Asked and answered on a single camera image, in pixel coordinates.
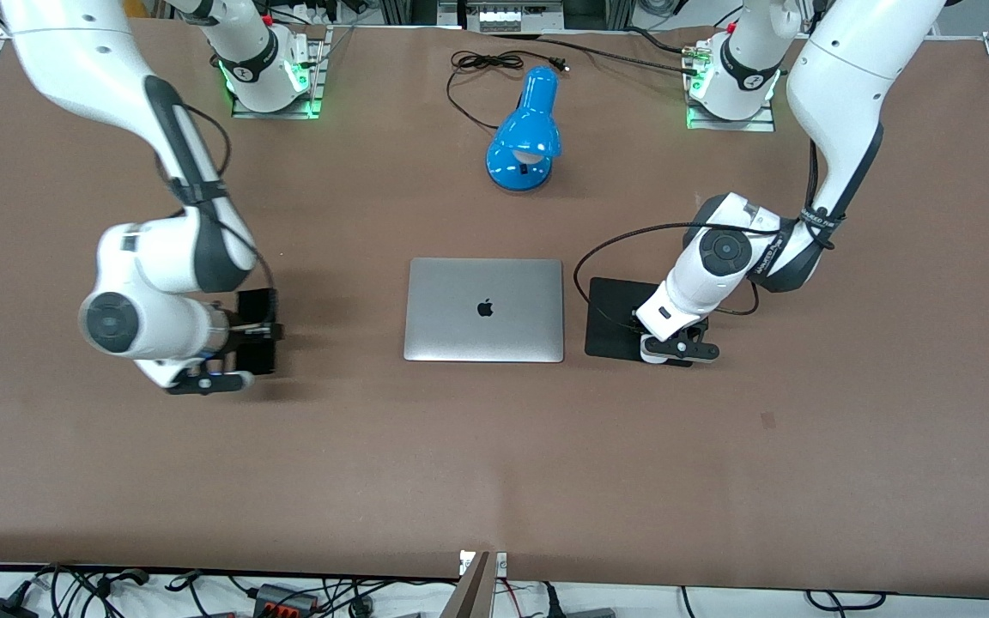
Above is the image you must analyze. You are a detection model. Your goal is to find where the black smartphone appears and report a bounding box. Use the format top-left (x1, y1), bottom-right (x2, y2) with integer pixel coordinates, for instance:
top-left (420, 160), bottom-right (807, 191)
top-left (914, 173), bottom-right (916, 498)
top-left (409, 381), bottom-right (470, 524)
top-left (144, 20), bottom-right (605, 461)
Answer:
top-left (237, 288), bottom-right (279, 376)

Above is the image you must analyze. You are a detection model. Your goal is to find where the black mouse pad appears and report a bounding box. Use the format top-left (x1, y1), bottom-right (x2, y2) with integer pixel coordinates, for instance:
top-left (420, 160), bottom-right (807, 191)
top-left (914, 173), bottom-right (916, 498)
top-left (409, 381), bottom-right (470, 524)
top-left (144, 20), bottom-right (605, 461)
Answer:
top-left (584, 276), bottom-right (695, 368)

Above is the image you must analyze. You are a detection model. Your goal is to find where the silver closed laptop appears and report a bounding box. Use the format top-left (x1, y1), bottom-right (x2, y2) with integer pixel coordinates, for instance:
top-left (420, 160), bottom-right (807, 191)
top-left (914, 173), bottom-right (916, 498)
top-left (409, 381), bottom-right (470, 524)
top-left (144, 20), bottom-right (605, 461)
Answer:
top-left (403, 257), bottom-right (565, 364)

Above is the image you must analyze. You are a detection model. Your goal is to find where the brown table cover sheet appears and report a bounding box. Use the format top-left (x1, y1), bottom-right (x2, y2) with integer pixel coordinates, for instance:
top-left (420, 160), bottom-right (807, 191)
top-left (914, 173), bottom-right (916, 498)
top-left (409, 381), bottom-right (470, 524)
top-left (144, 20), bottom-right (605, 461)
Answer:
top-left (0, 17), bottom-right (989, 602)

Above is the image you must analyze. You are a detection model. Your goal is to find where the grey connector with red levers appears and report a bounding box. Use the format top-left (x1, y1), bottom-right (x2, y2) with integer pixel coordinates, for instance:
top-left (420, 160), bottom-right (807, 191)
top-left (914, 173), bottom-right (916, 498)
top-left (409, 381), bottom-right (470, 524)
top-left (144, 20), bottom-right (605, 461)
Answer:
top-left (252, 583), bottom-right (321, 615)

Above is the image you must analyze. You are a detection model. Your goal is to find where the blue desk lamp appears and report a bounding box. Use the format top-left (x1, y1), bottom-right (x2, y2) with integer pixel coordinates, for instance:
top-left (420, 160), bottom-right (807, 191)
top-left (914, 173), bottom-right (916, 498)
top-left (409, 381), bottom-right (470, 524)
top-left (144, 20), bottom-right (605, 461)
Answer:
top-left (485, 65), bottom-right (562, 192)

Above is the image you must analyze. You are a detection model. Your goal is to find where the white power strip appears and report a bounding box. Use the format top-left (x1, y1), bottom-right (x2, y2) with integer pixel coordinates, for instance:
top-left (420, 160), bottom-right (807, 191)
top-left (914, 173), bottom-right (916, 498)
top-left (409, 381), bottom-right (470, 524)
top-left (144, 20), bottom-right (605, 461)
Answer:
top-left (464, 0), bottom-right (544, 33)

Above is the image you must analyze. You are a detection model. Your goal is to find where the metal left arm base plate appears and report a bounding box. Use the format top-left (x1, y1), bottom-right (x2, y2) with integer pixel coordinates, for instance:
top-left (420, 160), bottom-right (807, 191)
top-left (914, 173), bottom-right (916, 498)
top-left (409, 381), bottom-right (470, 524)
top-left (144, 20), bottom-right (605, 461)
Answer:
top-left (685, 39), bottom-right (777, 132)

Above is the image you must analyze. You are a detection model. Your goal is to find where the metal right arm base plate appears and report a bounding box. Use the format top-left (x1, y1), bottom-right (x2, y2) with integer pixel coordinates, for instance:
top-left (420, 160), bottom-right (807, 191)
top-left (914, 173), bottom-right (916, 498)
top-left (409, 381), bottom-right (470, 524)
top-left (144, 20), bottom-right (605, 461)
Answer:
top-left (231, 24), bottom-right (326, 120)

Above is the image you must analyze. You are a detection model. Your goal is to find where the black cable clip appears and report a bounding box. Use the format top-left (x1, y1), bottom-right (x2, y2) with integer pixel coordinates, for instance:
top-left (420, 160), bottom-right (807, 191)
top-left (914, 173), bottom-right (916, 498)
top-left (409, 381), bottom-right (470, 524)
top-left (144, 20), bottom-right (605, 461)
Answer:
top-left (93, 567), bottom-right (150, 595)

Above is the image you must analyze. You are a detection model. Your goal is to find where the black braided cable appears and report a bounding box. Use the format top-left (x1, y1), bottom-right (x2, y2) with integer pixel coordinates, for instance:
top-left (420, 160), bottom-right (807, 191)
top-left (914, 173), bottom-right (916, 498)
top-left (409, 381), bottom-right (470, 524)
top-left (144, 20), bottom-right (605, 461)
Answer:
top-left (491, 31), bottom-right (703, 78)

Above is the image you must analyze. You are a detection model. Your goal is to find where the thin black cable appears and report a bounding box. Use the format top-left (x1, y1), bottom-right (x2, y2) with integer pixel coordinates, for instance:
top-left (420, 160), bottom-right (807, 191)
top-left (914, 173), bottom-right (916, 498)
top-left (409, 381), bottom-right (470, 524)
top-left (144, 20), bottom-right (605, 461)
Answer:
top-left (623, 24), bottom-right (693, 56)

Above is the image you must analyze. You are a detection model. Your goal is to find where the black lamp power cord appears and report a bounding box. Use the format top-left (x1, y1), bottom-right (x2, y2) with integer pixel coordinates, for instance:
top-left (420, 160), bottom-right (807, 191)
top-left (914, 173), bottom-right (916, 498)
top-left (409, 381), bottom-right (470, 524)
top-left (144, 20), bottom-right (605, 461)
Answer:
top-left (446, 50), bottom-right (570, 131)

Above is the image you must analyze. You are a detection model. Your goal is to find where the white metal bracket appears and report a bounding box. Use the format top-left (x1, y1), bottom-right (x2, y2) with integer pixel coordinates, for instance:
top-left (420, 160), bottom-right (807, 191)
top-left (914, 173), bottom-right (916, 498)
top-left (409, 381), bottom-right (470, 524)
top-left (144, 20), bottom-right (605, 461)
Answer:
top-left (458, 550), bottom-right (509, 577)

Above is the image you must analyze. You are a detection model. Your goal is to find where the black looped floor cable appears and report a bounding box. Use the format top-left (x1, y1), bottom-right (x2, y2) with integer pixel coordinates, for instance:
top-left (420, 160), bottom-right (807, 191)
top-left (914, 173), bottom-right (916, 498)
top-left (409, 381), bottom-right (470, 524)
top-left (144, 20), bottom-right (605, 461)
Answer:
top-left (806, 590), bottom-right (887, 611)

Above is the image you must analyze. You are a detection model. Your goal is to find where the aluminium profile post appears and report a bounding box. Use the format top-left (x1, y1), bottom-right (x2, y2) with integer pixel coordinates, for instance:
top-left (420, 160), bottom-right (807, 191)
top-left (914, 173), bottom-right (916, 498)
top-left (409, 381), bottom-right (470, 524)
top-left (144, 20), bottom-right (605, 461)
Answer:
top-left (439, 552), bottom-right (495, 618)

